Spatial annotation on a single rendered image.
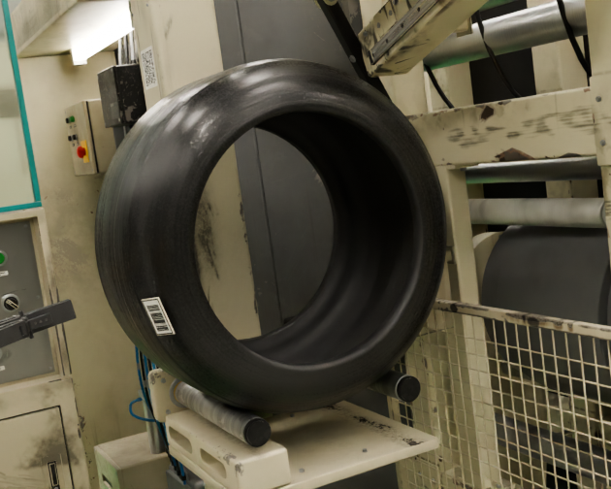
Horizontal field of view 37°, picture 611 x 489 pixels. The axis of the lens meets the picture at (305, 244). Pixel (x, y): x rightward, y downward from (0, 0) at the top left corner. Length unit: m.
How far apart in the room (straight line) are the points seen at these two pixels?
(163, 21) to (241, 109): 0.42
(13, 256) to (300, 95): 0.86
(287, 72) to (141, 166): 0.27
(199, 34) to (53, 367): 0.80
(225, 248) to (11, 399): 0.58
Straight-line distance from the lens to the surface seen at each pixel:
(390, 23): 1.74
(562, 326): 1.48
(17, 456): 2.05
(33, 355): 2.06
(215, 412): 1.52
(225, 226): 1.75
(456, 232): 1.95
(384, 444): 1.58
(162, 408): 1.72
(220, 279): 1.75
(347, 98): 1.45
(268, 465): 1.44
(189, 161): 1.34
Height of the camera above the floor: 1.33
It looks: 6 degrees down
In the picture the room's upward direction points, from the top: 8 degrees counter-clockwise
